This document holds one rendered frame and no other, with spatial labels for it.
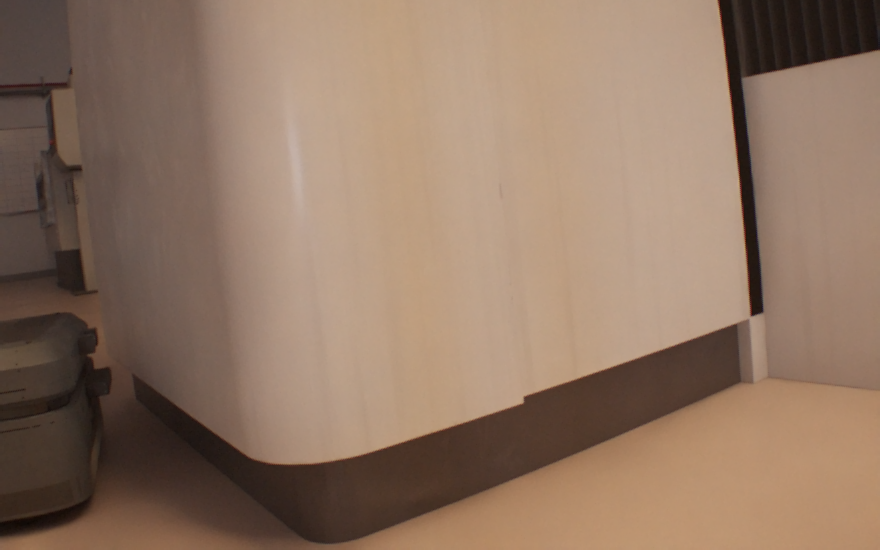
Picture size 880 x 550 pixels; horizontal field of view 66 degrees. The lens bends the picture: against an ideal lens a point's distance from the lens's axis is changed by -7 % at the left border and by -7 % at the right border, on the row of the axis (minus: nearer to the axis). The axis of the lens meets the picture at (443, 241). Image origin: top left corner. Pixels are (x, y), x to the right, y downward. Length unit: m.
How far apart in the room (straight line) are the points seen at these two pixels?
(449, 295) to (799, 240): 0.70
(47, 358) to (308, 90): 0.54
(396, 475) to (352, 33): 0.52
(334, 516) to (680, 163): 0.75
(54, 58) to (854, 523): 11.45
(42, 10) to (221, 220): 11.14
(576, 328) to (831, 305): 0.50
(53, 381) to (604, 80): 0.89
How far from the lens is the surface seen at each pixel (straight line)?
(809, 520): 0.89
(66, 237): 6.58
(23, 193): 11.38
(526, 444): 1.04
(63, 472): 1.12
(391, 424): 0.84
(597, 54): 1.11
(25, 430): 1.10
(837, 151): 1.31
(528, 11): 1.03
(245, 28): 0.82
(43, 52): 11.75
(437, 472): 0.96
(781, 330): 1.41
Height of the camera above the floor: 0.39
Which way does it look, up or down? 3 degrees down
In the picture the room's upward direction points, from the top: 7 degrees counter-clockwise
